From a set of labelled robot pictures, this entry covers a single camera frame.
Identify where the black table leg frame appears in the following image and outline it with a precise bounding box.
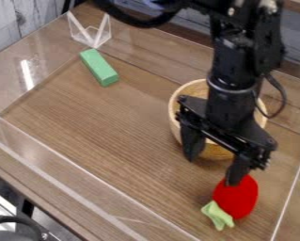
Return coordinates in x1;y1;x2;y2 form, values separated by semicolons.
14;198;61;241

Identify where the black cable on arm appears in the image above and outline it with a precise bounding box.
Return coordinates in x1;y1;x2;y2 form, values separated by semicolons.
253;72;289;121

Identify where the red plush strawberry toy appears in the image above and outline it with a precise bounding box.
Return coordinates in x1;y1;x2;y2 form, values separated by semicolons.
201;175;259;232

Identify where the light wooden bowl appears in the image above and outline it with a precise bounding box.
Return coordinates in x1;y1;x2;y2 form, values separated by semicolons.
168;79;276;166

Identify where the clear acrylic corner bracket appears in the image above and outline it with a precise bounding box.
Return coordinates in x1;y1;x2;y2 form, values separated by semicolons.
66;12;112;49

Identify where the black floor cable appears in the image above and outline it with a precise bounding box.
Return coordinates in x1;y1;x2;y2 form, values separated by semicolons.
0;215;44;241

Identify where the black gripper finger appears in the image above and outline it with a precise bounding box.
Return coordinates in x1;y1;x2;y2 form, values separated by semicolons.
225;153;251;186
180;123;205;162

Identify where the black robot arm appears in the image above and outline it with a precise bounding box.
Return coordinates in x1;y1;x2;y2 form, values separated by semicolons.
152;0;284;185

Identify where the green rectangular block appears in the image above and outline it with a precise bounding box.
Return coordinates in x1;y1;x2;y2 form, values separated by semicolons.
78;49;118;87

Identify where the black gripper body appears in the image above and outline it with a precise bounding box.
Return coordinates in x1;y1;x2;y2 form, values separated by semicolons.
175;74;279;171

